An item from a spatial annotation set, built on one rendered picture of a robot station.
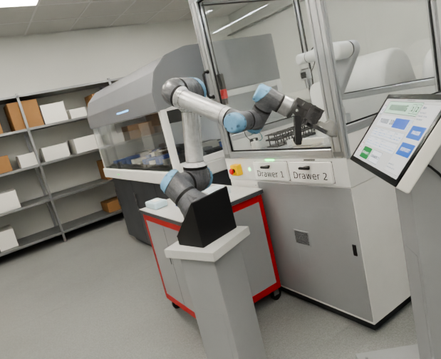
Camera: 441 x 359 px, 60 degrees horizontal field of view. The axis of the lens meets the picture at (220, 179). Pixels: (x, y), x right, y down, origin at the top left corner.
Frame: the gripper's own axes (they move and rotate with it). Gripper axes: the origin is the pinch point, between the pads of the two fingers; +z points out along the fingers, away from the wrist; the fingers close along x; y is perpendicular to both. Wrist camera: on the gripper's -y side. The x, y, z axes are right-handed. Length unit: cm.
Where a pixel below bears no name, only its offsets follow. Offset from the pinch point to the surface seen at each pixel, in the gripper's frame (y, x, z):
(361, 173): -8.9, 29.9, 28.4
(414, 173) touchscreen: 1.0, -38.4, 17.5
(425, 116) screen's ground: 18.1, -29.8, 14.9
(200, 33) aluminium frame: 20, 101, -82
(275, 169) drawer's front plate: -30, 62, -4
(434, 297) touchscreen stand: -35, -20, 58
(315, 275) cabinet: -73, 52, 45
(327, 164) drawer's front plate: -12.8, 31.5, 12.4
